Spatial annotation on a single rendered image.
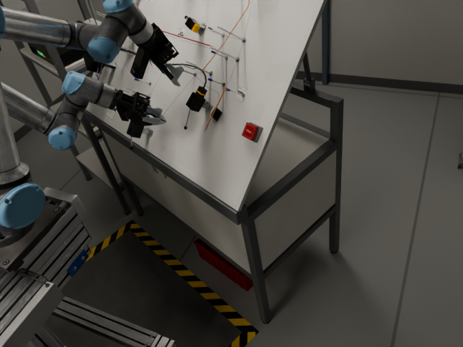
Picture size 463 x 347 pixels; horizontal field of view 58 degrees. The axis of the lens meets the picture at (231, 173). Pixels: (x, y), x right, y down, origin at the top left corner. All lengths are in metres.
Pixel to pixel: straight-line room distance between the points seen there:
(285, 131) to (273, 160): 0.20
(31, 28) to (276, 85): 0.76
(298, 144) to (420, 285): 1.00
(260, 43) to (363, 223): 1.41
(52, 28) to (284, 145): 1.05
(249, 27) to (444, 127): 2.07
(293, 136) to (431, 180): 1.25
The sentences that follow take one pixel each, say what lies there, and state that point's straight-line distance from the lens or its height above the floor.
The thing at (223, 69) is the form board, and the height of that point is 1.20.
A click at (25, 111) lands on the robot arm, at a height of 1.38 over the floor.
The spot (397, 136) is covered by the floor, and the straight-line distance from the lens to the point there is 3.22.
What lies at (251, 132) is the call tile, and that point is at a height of 1.10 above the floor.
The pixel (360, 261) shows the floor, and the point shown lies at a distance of 2.43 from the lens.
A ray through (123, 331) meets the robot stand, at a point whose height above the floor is 0.23.
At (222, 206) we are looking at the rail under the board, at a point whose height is 0.86.
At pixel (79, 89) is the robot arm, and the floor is 1.35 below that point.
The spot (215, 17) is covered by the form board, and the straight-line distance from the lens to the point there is 1.75.
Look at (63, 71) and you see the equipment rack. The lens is 2.33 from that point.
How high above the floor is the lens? 1.96
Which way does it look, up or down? 42 degrees down
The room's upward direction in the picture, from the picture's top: 12 degrees counter-clockwise
